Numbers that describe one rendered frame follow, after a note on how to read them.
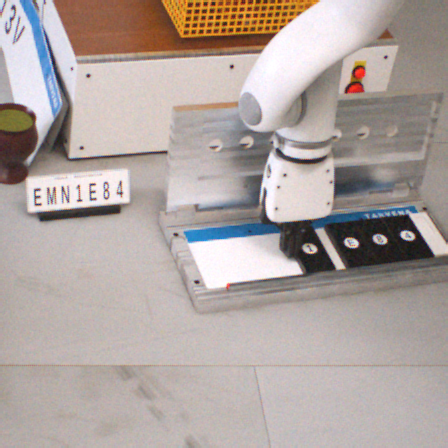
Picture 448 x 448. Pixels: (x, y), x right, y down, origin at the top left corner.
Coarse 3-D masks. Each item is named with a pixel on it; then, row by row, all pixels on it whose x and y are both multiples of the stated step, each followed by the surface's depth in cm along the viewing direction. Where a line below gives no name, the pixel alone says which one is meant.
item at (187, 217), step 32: (384, 192) 197; (416, 192) 200; (160, 224) 187; (192, 224) 185; (224, 224) 186; (192, 256) 180; (192, 288) 175; (224, 288) 175; (256, 288) 176; (288, 288) 177; (320, 288) 178; (352, 288) 181; (384, 288) 183
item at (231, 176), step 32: (352, 96) 183; (384, 96) 185; (416, 96) 187; (192, 128) 176; (224, 128) 179; (352, 128) 187; (384, 128) 190; (416, 128) 192; (192, 160) 179; (224, 160) 183; (256, 160) 185; (352, 160) 191; (384, 160) 193; (416, 160) 194; (192, 192) 183; (224, 192) 185; (256, 192) 187; (352, 192) 193
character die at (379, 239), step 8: (360, 224) 190; (368, 224) 190; (376, 224) 190; (384, 224) 190; (368, 232) 188; (376, 232) 189; (384, 232) 189; (368, 240) 187; (376, 240) 187; (384, 240) 187; (392, 240) 187; (376, 248) 186; (384, 248) 187; (392, 248) 186; (376, 256) 184; (384, 256) 185; (392, 256) 185; (400, 256) 185
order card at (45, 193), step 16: (48, 176) 182; (64, 176) 183; (80, 176) 184; (96, 176) 185; (112, 176) 186; (128, 176) 187; (32, 192) 182; (48, 192) 183; (64, 192) 184; (80, 192) 185; (96, 192) 186; (112, 192) 187; (128, 192) 188; (32, 208) 183; (48, 208) 184; (64, 208) 185
